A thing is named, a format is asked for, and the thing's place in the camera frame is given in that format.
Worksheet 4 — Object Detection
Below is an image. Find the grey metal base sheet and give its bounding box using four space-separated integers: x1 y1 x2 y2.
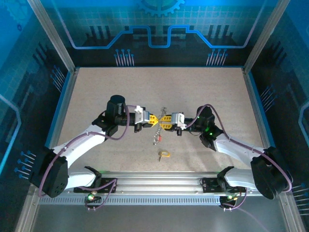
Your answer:
31 204 290 232

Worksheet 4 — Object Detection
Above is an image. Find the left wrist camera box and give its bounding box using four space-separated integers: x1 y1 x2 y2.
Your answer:
134 105 152 125

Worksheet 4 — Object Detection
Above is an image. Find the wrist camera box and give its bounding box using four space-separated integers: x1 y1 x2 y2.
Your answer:
134 105 152 125
170 112 186 130

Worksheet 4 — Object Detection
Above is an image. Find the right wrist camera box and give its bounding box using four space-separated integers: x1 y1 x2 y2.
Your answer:
170 112 186 130

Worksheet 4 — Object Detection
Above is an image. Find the aluminium table side rail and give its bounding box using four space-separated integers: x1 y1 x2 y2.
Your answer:
44 67 80 150
241 67 275 148

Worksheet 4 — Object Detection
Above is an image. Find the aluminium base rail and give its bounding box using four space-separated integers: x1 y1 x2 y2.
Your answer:
38 170 266 198

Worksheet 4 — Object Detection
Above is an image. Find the grey slotted cable duct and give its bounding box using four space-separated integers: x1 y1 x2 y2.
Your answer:
38 195 223 206

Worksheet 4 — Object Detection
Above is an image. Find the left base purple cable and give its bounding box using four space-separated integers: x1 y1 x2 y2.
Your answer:
84 180 118 211

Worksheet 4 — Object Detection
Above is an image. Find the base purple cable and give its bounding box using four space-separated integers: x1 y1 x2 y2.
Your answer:
84 180 118 211
221 185 266 232

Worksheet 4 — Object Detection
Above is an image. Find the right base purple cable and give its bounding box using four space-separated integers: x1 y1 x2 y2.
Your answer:
221 185 266 232

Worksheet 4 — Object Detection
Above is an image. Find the aluminium frame post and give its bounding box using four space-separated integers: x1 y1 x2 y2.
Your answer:
26 0 77 73
243 0 292 73

